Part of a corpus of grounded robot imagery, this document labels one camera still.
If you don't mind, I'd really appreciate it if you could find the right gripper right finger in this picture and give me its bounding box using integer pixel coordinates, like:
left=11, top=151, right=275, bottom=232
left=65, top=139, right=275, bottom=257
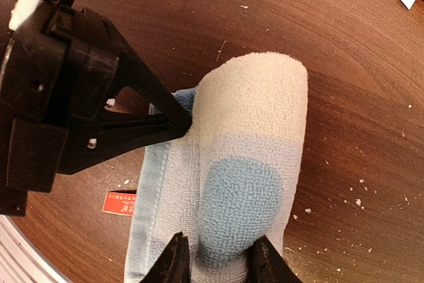
left=246, top=235, right=301, bottom=283

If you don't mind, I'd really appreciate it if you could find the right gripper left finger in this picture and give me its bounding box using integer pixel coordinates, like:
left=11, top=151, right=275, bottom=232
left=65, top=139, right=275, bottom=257
left=140, top=232, right=190, bottom=283

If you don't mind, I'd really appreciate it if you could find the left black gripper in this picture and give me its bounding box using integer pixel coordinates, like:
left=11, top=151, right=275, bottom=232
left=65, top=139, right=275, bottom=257
left=1, top=0, right=192, bottom=217

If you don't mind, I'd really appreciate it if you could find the blue polka dot towel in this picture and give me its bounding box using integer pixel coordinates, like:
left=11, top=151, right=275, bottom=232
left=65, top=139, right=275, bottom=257
left=124, top=52, right=308, bottom=282

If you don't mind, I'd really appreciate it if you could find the front metal rail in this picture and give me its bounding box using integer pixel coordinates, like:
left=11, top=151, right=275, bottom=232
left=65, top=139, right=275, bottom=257
left=0, top=215, right=70, bottom=283

